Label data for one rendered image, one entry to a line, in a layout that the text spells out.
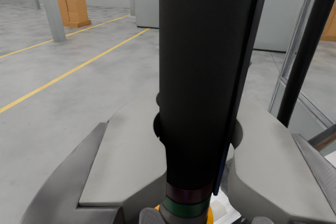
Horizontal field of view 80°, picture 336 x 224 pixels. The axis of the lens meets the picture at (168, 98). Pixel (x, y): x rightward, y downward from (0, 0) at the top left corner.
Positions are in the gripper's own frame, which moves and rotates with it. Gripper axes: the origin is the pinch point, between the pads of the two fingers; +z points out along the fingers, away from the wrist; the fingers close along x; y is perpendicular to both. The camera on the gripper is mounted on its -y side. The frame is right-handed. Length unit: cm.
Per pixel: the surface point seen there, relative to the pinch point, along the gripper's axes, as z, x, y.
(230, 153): 30.7, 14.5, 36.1
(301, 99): 95, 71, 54
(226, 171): 27.0, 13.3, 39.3
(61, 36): 536, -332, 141
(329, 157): 22.6, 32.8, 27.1
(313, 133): 75, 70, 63
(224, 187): 20.9, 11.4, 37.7
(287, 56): 123, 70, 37
